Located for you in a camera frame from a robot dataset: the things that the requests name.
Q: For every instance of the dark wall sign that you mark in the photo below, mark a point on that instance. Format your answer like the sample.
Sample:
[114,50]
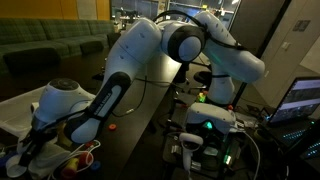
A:
[301,25]

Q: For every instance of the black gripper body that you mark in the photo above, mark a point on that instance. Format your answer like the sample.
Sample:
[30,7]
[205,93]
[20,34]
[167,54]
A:
[33,141]

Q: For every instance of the yellow toy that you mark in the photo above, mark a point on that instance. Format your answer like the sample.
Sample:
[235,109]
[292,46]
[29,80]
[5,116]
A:
[74,163]

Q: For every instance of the small orange cap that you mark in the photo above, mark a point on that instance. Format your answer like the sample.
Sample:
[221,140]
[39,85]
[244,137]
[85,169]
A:
[112,127]

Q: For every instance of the large dark ottoman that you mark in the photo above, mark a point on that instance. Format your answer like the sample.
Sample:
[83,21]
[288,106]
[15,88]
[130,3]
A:
[30,58]

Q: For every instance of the white cylinder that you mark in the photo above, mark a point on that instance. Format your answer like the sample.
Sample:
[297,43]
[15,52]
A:
[15,168]

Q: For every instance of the green plaid sofa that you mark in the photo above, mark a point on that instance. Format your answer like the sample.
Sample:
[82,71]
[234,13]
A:
[50,33]

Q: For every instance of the white terry cloth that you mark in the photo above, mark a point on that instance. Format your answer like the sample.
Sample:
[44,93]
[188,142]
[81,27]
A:
[46,160]

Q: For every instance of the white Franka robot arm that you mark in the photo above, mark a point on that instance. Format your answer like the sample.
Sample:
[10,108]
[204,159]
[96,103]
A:
[133,43]

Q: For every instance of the white VR controller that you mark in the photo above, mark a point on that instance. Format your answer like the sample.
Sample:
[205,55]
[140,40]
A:
[188,146]

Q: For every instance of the white wall switch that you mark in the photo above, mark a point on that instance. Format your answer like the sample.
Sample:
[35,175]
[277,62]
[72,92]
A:
[285,45]

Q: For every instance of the open laptop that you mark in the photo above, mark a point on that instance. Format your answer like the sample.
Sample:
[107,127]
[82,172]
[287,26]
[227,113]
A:
[296,100]

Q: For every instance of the black office stool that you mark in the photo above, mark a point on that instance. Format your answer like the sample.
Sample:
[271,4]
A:
[203,77]

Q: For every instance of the small dark ottoman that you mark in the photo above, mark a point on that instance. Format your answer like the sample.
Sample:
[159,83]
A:
[91,46]

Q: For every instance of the translucent white plastic bin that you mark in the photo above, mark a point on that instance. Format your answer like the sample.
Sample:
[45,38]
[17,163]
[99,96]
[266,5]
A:
[13,115]

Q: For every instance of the small blue cap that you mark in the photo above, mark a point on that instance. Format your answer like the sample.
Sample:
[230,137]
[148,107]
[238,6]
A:
[95,165]

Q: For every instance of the green yellow small object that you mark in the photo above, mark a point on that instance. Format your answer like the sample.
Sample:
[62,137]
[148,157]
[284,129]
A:
[201,97]

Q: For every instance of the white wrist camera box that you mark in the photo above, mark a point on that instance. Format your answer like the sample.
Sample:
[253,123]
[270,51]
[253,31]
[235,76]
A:
[34,107]

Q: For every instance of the dark topped yellow sponge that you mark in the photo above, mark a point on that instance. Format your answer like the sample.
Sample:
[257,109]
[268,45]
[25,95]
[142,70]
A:
[63,133]

